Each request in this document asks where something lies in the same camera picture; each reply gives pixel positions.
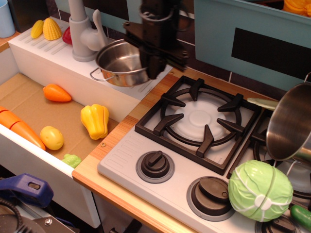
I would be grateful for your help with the right black stove knob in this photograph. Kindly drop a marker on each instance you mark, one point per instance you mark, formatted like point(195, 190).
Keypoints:
point(279, 225)

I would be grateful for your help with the black stove knob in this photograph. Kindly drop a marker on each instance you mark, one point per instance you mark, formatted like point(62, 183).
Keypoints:
point(209, 197)
point(155, 164)
point(279, 225)

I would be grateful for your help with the red toy pepper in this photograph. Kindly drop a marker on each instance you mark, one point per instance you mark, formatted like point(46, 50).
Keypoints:
point(66, 37)

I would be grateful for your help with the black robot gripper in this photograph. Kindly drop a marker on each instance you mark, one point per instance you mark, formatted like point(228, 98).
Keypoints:
point(156, 36)

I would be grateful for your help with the small yellow toy corn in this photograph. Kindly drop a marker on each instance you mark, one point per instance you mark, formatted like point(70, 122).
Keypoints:
point(37, 29)

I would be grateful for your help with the brown cardboard sheet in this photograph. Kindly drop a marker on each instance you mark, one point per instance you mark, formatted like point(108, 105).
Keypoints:
point(25, 98)

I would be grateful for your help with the blue plastic clamp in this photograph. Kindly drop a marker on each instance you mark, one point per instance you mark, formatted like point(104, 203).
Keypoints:
point(27, 189)

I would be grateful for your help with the grey toy stove top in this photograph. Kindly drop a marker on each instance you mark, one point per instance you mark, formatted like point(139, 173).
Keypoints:
point(169, 193)

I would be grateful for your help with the yellow toy bell pepper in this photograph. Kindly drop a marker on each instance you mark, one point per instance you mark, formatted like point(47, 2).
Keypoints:
point(95, 119)

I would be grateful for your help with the grey toy faucet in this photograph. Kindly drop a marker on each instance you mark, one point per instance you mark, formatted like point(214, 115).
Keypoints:
point(86, 41)

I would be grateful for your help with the green toy cucumber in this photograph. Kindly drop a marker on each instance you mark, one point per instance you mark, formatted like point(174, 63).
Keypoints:
point(301, 215)

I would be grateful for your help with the small steel pot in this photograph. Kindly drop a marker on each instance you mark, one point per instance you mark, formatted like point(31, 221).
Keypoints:
point(119, 64)

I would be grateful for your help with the light blue cup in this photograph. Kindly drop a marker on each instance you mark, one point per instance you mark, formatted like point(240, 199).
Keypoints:
point(7, 28)

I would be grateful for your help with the right black stove grate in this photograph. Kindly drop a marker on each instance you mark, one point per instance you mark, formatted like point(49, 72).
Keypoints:
point(255, 149)

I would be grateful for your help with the yellow toy potato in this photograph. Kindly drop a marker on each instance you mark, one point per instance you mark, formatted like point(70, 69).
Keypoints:
point(52, 138)

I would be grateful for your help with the large orange toy carrot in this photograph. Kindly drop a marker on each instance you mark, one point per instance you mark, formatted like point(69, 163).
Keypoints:
point(11, 121)

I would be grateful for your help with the white toy sink unit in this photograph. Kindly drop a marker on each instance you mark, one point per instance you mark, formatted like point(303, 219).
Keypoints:
point(51, 62)

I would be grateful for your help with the green toy cabbage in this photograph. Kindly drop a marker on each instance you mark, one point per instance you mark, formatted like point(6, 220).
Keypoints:
point(259, 191)

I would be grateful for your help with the orange toy food pile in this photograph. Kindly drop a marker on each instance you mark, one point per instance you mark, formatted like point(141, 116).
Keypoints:
point(300, 7)

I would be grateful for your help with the middle black stove knob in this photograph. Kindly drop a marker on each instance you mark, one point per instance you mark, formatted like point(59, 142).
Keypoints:
point(209, 197)

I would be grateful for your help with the black stove grate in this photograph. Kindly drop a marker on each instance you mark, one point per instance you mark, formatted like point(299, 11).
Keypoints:
point(200, 122)
point(255, 149)

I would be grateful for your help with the teal toy microwave cabinet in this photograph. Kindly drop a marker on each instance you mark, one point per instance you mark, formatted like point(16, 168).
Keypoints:
point(259, 42)

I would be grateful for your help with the small orange toy carrot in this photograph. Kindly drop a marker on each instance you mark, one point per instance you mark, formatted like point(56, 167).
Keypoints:
point(54, 92)

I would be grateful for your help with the large yellow toy corn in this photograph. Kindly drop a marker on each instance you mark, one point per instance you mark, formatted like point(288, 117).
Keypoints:
point(51, 30)

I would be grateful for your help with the left black stove knob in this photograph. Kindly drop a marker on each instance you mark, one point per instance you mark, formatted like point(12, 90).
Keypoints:
point(155, 164)

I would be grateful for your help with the large steel pot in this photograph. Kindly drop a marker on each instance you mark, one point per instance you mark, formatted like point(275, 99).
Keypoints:
point(289, 129)

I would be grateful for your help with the light green toy vegetable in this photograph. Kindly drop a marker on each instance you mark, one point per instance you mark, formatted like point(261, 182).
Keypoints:
point(72, 160)

